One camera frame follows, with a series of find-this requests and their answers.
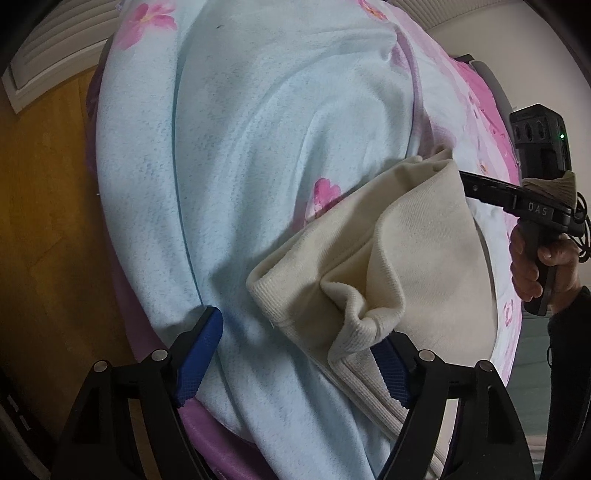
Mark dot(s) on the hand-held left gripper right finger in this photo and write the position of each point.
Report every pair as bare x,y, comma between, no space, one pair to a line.
392,374

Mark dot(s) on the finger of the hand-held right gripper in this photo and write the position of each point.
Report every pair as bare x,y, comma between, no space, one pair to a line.
485,187

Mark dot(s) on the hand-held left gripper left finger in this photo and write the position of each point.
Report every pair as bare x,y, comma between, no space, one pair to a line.
198,360

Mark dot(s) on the cream pants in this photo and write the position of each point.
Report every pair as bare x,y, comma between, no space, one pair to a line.
415,258

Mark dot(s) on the person's right forearm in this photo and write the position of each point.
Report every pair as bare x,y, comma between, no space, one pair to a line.
570,378

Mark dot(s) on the person's right hand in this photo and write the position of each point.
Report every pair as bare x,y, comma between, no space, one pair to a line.
521,272

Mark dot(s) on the grey padded headboard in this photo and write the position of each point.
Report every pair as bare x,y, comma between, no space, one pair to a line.
491,78

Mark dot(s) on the green curtain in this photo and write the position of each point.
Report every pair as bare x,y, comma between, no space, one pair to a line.
531,369

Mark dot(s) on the white louvred wardrobe door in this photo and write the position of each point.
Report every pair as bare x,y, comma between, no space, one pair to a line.
55,50
452,11

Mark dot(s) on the dark object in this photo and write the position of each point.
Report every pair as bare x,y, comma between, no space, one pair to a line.
18,424

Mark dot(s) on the floral pink and blue duvet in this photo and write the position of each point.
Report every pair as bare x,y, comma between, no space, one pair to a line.
254,138

